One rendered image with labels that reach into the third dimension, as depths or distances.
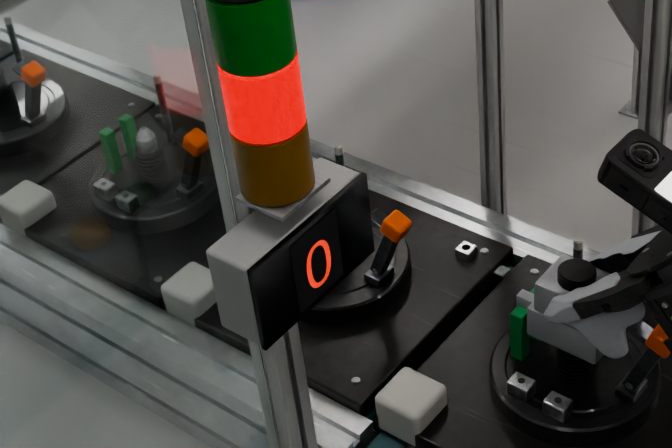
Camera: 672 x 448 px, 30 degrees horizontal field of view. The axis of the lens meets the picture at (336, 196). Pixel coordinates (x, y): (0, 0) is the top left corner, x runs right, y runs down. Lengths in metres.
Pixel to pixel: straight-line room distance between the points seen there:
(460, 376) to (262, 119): 0.40
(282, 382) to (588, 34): 0.90
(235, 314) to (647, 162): 0.30
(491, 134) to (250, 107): 0.51
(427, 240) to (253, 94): 0.49
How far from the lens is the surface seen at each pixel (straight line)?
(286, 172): 0.79
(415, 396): 1.05
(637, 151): 0.89
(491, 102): 1.22
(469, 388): 1.08
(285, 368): 0.95
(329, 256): 0.86
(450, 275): 1.18
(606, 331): 0.97
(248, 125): 0.77
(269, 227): 0.83
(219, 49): 0.75
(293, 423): 1.00
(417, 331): 1.13
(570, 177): 1.47
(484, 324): 1.13
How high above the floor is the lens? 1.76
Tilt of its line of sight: 38 degrees down
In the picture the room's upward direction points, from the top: 7 degrees counter-clockwise
